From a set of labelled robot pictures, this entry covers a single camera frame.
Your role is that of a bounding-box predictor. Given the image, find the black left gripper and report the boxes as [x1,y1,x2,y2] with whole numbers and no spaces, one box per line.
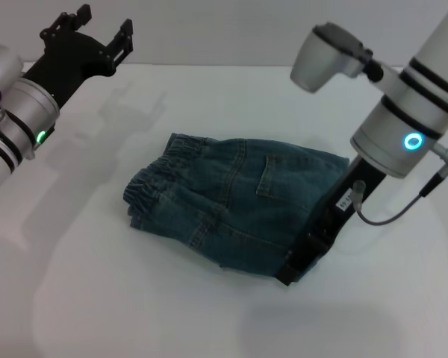
[21,4,135,110]

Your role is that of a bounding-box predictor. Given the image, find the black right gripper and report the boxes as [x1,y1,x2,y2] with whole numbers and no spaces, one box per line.
[275,155,388,288]

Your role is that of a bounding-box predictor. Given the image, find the blue denim shorts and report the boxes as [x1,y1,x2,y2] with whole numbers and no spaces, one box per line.
[123,133,350,279]

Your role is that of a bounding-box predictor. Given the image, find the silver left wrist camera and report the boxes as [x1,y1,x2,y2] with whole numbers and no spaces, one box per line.
[0,39,24,112]

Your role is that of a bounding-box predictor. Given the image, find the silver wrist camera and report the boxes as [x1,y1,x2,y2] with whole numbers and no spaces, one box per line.
[0,39,24,112]
[289,22,384,95]

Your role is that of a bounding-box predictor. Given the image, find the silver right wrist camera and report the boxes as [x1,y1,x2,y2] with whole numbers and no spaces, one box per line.
[289,22,384,95]

